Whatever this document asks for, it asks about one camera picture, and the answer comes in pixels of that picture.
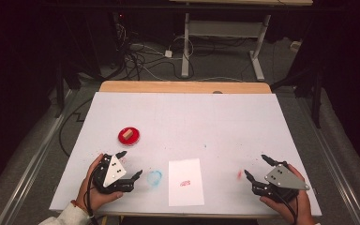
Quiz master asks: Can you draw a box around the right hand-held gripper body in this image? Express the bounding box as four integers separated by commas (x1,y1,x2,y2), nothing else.
250,160,311,203

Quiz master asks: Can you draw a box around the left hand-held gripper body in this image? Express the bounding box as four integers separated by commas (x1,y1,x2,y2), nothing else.
91,152,136,195

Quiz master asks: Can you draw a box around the person's right hand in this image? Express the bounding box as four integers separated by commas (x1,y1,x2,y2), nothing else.
259,163,317,225

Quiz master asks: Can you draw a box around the person's left hand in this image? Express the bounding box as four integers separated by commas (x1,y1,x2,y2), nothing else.
75,152,125,214

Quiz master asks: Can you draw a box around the white paper sheet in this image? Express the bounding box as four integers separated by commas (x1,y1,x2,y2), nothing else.
168,157,206,207

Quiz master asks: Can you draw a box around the person's white sleeve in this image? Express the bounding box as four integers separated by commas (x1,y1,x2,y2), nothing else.
37,202,92,225

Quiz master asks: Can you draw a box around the large white board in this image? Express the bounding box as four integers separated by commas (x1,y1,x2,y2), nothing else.
48,91,323,218

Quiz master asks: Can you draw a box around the black metal stand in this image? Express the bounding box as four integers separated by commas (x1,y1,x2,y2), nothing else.
270,65,325,129
53,60,83,120

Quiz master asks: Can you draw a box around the wooden table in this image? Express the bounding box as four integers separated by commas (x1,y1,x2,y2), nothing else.
98,80,282,219

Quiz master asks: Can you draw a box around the small white box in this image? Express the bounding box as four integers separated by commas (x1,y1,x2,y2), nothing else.
290,39,304,53

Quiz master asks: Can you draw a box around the white-legged desk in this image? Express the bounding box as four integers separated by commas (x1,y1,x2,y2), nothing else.
168,0,314,83

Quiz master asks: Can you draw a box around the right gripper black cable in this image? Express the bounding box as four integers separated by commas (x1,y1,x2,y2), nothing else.
276,188,299,225

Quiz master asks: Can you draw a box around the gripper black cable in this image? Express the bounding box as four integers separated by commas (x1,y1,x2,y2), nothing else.
276,188,299,225
85,165,100,225

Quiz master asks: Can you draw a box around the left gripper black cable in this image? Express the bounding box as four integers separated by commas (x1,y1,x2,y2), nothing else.
85,165,100,225

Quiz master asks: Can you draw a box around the orange bracelet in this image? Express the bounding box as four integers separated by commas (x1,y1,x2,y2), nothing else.
70,199,90,216

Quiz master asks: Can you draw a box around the aluminium floor rail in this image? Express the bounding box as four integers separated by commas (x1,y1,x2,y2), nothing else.
0,89,80,225
294,95,360,225

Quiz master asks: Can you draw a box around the long black floor cable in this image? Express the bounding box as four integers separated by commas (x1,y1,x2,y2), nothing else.
57,97,94,158

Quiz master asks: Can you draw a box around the tangle of black floor cables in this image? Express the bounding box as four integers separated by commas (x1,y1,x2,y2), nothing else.
113,18,198,82

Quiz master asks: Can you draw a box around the thin white floor cable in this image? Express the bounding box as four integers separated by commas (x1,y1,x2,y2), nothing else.
196,75,246,83

